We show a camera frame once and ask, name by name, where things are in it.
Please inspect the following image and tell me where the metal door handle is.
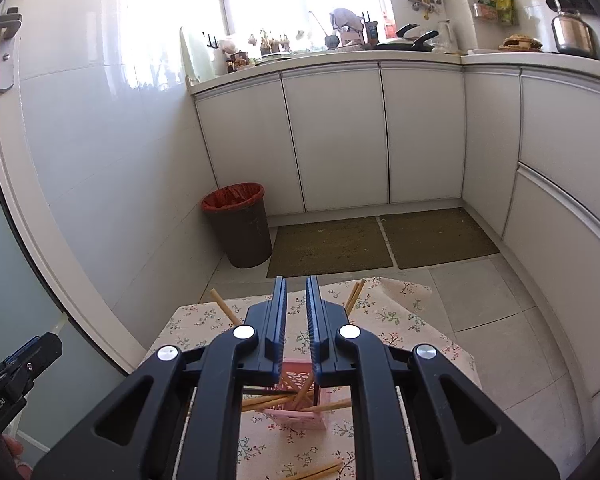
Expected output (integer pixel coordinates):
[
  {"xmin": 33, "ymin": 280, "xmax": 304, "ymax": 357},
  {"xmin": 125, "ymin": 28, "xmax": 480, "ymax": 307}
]
[{"xmin": 0, "ymin": 6, "xmax": 23, "ymax": 93}]

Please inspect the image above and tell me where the white electric kettle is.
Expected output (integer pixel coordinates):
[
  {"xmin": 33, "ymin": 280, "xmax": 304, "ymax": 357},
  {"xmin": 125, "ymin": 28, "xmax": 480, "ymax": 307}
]
[{"xmin": 432, "ymin": 20, "xmax": 457, "ymax": 54}]

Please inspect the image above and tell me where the right olive floor mat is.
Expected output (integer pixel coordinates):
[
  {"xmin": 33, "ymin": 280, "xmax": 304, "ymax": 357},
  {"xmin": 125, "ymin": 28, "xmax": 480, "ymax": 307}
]
[{"xmin": 379, "ymin": 208, "xmax": 498, "ymax": 269}]

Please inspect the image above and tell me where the floral tablecloth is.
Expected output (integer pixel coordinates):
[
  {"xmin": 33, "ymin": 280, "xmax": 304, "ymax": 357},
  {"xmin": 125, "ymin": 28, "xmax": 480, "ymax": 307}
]
[{"xmin": 139, "ymin": 275, "xmax": 481, "ymax": 480}]

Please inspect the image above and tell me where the olive floor mat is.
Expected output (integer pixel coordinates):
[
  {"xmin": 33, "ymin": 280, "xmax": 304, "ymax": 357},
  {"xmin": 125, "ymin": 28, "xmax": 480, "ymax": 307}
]
[
  {"xmin": 268, "ymin": 217, "xmax": 392, "ymax": 278},
  {"xmin": 379, "ymin": 208, "xmax": 498, "ymax": 269}
]

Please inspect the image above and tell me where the bamboo chopstick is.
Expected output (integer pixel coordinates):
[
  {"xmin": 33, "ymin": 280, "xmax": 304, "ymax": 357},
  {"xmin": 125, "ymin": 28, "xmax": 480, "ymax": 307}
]
[
  {"xmin": 344, "ymin": 280, "xmax": 365, "ymax": 314},
  {"xmin": 290, "ymin": 373, "xmax": 314, "ymax": 411},
  {"xmin": 210, "ymin": 288, "xmax": 242, "ymax": 326},
  {"xmin": 284, "ymin": 460, "xmax": 341, "ymax": 480},
  {"xmin": 302, "ymin": 398, "xmax": 352, "ymax": 413},
  {"xmin": 242, "ymin": 392, "xmax": 296, "ymax": 412}
]

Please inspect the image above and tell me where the purple plush figure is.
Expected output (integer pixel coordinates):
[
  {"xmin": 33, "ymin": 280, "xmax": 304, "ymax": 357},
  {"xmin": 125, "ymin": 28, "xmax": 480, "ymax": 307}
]
[{"xmin": 330, "ymin": 8, "xmax": 364, "ymax": 34}]

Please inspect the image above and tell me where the left olive floor mat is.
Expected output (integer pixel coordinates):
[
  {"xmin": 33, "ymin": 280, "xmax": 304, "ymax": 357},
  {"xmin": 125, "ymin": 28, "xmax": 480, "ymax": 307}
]
[{"xmin": 268, "ymin": 217, "xmax": 392, "ymax": 278}]

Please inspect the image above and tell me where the dark brown trash bin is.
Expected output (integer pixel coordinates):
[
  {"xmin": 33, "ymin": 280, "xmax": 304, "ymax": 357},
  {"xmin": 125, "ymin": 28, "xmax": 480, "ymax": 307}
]
[{"xmin": 201, "ymin": 182, "xmax": 273, "ymax": 269}]

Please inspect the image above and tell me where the basket of food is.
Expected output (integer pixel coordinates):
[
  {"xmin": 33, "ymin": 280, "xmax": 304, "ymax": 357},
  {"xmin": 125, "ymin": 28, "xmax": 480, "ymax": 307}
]
[{"xmin": 498, "ymin": 34, "xmax": 543, "ymax": 52}]

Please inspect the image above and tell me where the black frying pan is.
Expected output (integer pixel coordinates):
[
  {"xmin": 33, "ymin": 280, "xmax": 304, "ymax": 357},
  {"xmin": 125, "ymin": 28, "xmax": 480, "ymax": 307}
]
[{"xmin": 374, "ymin": 24, "xmax": 439, "ymax": 52}]

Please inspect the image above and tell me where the pink perforated utensil holder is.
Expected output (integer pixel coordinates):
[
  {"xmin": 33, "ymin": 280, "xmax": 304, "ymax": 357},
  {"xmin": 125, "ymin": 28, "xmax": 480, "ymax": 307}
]
[{"xmin": 262, "ymin": 359, "xmax": 330, "ymax": 431}]

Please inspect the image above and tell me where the left hand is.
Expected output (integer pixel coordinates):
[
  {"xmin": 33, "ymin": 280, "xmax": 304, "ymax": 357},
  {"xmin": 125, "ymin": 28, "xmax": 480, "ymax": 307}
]
[{"xmin": 2, "ymin": 434, "xmax": 32, "ymax": 480}]

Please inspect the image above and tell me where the yellow green snack bag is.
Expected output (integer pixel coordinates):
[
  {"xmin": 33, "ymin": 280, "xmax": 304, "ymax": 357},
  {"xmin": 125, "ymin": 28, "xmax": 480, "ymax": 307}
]
[{"xmin": 494, "ymin": 0, "xmax": 517, "ymax": 26}]

